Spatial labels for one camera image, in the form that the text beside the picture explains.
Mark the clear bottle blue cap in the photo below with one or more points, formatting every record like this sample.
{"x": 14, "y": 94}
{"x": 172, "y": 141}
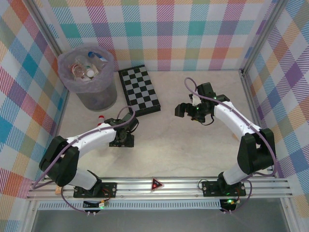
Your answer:
{"x": 97, "y": 56}

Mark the red triangle warning light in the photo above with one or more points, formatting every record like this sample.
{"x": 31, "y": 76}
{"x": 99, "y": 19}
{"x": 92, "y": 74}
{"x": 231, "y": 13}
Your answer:
{"x": 157, "y": 186}

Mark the purple plastic bin liner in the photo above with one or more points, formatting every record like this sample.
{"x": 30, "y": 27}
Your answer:
{"x": 77, "y": 87}

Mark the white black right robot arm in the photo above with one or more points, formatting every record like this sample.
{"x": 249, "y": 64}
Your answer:
{"x": 231, "y": 116}

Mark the clear bottle red cap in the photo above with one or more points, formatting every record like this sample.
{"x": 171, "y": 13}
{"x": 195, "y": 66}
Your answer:
{"x": 101, "y": 117}

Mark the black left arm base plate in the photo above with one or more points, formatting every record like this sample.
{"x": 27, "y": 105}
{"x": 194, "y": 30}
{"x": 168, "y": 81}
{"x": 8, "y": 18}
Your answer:
{"x": 109, "y": 191}

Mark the aluminium mounting rail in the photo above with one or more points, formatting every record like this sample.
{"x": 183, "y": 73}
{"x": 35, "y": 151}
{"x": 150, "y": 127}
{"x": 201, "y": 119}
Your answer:
{"x": 135, "y": 188}

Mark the grey waste bin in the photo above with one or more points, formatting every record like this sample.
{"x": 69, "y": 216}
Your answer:
{"x": 99, "y": 102}

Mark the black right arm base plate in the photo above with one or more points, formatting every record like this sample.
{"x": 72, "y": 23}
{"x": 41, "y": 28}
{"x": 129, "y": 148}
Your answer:
{"x": 210, "y": 188}

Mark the aluminium frame post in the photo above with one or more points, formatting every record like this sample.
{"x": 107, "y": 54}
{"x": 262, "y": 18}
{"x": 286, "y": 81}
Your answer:
{"x": 46, "y": 29}
{"x": 265, "y": 31}

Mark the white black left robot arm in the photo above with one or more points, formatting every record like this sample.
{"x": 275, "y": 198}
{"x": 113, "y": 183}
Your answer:
{"x": 94, "y": 136}

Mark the black grey chessboard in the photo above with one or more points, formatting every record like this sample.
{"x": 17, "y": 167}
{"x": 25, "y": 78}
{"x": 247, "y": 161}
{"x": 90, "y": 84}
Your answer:
{"x": 140, "y": 91}

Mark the small black circuit board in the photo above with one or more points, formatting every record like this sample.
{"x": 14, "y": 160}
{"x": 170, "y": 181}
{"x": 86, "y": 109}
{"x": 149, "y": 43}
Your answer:
{"x": 95, "y": 205}
{"x": 229, "y": 204}

